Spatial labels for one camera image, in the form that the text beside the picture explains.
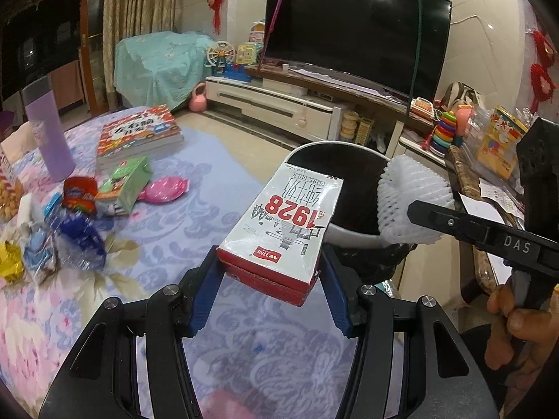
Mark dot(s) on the pink kettlebell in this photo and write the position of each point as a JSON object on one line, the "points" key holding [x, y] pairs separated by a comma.
{"points": [[198, 100]]}

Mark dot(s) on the black television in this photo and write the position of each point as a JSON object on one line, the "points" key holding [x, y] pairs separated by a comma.
{"points": [[358, 30]]}

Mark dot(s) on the pink toy castle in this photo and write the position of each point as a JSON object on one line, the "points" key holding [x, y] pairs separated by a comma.
{"points": [[257, 32]]}

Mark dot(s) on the red knot wall decoration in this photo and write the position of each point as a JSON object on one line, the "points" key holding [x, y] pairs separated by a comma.
{"points": [[215, 4], [543, 74]]}

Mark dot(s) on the pink plastic wrapper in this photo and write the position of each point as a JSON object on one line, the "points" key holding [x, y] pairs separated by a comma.
{"points": [[163, 188]]}

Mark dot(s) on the teal cloth covered furniture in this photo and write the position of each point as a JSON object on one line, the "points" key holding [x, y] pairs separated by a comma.
{"points": [[161, 65]]}

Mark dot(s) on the thick book with pale pages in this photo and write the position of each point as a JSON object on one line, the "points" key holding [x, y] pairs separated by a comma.
{"points": [[144, 155]]}

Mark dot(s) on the clear popcorn jar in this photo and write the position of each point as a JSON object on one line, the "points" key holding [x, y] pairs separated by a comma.
{"points": [[8, 187]]}

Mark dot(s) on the marble edged side cabinet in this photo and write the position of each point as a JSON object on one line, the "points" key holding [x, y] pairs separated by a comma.
{"points": [[469, 192]]}

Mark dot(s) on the blue clear plastic wrapper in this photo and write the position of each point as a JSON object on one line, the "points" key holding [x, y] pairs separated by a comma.
{"points": [[81, 240]]}

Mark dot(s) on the green milk carton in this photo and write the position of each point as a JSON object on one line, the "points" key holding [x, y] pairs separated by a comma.
{"points": [[131, 179]]}

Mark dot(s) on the red cartoon cover book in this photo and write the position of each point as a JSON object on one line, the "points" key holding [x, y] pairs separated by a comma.
{"points": [[139, 128]]}

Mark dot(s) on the person's right hand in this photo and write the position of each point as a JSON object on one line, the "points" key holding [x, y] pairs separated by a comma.
{"points": [[537, 327]]}

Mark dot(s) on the small blue jelly cup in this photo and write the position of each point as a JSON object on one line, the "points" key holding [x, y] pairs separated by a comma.
{"points": [[37, 248]]}

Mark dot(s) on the toy ferris wheel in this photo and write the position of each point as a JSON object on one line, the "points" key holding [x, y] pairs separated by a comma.
{"points": [[219, 54]]}

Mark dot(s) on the dark glass sliding door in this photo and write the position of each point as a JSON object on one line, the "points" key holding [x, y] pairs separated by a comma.
{"points": [[52, 52]]}

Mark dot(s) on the white crumpled wrapper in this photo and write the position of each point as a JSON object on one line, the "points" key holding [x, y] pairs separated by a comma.
{"points": [[30, 214]]}

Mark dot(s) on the pink toy cup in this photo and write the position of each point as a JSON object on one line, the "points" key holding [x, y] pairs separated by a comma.
{"points": [[464, 122]]}

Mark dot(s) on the orange toy phone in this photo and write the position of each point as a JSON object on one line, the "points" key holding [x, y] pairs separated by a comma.
{"points": [[422, 107]]}

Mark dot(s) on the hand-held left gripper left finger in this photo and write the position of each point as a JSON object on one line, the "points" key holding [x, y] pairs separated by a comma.
{"points": [[205, 297]]}

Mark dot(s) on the orange snack packet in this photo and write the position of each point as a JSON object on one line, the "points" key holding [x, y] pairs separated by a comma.
{"points": [[81, 194]]}

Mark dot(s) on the white and red milk carton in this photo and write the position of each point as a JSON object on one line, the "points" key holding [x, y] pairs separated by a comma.
{"points": [[279, 227]]}

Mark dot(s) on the white foam fruit net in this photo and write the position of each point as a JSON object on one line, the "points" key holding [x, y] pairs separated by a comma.
{"points": [[410, 183]]}

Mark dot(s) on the purple bottle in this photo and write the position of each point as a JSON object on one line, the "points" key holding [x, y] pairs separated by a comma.
{"points": [[48, 139]]}

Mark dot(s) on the white round bin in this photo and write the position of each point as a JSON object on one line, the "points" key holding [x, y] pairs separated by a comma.
{"points": [[349, 238]]}

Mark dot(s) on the beige patterned curtain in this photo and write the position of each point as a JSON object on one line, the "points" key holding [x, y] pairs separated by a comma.
{"points": [[139, 8]]}

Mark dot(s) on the yellow wrapper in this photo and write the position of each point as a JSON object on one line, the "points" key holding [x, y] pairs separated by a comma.
{"points": [[8, 262]]}

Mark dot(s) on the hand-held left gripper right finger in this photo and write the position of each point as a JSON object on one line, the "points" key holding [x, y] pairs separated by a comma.
{"points": [[336, 297]]}

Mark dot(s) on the white and wood television cabinet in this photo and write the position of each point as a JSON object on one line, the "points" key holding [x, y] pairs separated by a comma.
{"points": [[270, 96]]}

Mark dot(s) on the yellow printed box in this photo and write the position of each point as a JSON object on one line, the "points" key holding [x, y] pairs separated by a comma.
{"points": [[500, 144]]}

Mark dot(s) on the yellow green toy house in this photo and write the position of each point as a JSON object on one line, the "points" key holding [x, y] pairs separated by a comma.
{"points": [[248, 53]]}

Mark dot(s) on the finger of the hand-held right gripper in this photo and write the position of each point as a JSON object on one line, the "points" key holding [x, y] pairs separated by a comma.
{"points": [[463, 227]]}

